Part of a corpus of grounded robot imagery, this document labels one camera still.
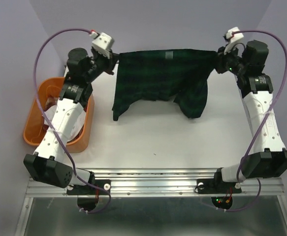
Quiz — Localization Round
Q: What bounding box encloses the green plaid skirt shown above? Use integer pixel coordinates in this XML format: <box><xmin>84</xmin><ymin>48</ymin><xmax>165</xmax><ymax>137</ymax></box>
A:
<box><xmin>112</xmin><ymin>49</ymin><xmax>218</xmax><ymax>121</ymax></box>

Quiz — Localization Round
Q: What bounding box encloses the orange plastic bin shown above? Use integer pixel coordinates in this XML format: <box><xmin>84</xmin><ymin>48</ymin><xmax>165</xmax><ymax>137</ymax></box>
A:
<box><xmin>23</xmin><ymin>77</ymin><xmax>95</xmax><ymax>153</ymax></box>

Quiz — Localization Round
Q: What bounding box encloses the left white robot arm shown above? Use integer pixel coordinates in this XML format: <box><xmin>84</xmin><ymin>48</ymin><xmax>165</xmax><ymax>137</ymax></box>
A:
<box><xmin>23</xmin><ymin>48</ymin><xmax>119</xmax><ymax>194</ymax></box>

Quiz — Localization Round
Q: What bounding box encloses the red plaid skirt in bin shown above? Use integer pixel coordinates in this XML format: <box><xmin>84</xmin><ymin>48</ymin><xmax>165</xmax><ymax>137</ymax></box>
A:
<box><xmin>42</xmin><ymin>95</ymin><xmax>90</xmax><ymax>131</ymax></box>

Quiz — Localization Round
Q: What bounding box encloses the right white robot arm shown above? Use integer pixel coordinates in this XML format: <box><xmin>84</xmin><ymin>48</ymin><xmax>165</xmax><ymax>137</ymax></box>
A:
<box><xmin>212</xmin><ymin>40</ymin><xmax>287</xmax><ymax>192</ymax></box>

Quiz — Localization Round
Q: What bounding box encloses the aluminium rail frame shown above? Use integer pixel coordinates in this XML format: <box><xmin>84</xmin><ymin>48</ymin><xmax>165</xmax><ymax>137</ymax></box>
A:
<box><xmin>15</xmin><ymin>169</ymin><xmax>287</xmax><ymax>236</ymax></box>

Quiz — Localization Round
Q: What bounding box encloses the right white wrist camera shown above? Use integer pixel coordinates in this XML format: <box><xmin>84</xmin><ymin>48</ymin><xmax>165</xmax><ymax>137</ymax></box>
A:
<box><xmin>223</xmin><ymin>27</ymin><xmax>244</xmax><ymax>55</ymax></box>

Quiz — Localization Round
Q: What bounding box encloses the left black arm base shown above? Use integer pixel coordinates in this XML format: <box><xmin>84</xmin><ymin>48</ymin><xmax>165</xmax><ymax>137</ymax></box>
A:
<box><xmin>66</xmin><ymin>179</ymin><xmax>111</xmax><ymax>214</ymax></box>

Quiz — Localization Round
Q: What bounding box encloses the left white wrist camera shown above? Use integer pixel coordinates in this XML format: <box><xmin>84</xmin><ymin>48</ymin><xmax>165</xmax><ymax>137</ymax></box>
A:
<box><xmin>92</xmin><ymin>32</ymin><xmax>115</xmax><ymax>58</ymax></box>

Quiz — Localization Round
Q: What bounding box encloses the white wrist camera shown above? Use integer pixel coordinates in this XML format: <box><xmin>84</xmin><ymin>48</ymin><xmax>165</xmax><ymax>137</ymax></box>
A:
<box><xmin>223</xmin><ymin>27</ymin><xmax>244</xmax><ymax>55</ymax></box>
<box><xmin>92</xmin><ymin>32</ymin><xmax>115</xmax><ymax>58</ymax></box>

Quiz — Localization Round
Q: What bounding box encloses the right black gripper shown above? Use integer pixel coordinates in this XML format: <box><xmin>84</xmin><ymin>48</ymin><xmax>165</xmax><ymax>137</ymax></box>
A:
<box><xmin>211</xmin><ymin>42</ymin><xmax>249</xmax><ymax>77</ymax></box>

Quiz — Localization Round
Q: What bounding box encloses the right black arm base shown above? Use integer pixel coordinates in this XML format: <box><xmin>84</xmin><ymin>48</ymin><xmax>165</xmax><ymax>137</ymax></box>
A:
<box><xmin>194</xmin><ymin>178</ymin><xmax>242</xmax><ymax>211</ymax></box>

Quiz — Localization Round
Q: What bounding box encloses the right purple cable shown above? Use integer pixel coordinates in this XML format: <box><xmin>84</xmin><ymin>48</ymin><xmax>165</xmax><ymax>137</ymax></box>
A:
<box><xmin>199</xmin><ymin>29</ymin><xmax>287</xmax><ymax>212</ymax></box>

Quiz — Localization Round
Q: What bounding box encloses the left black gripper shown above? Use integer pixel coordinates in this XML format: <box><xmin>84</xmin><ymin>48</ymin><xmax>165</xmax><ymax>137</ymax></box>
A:
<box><xmin>84</xmin><ymin>45</ymin><xmax>119</xmax><ymax>83</ymax></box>

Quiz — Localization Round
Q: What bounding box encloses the white garment in bin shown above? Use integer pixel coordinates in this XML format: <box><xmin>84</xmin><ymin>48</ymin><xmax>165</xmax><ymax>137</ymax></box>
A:
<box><xmin>45</xmin><ymin>105</ymin><xmax>86</xmax><ymax>142</ymax></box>

